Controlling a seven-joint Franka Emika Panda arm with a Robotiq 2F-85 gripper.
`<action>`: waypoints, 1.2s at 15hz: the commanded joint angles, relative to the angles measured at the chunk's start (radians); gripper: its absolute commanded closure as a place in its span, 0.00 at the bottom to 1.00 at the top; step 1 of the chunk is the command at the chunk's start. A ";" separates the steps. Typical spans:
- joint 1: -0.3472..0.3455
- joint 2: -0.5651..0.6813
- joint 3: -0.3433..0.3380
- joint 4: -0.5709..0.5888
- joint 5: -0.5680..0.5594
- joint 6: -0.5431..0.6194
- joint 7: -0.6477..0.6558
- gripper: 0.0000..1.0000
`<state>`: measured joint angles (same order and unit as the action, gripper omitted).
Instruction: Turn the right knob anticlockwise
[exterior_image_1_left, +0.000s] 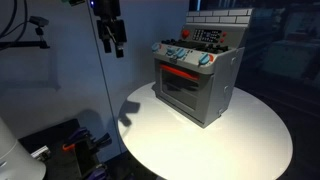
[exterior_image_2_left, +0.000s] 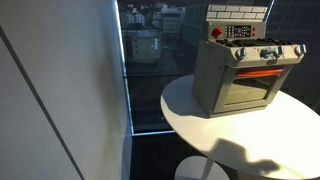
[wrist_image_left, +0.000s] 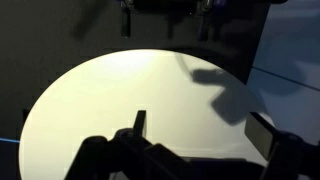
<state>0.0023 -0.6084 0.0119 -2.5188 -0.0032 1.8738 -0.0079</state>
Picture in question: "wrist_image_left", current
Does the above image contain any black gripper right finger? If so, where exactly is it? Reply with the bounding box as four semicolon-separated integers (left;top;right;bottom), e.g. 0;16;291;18
244;112;320;180

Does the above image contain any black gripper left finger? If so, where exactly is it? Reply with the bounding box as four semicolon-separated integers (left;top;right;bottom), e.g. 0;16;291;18
64;109;188;180

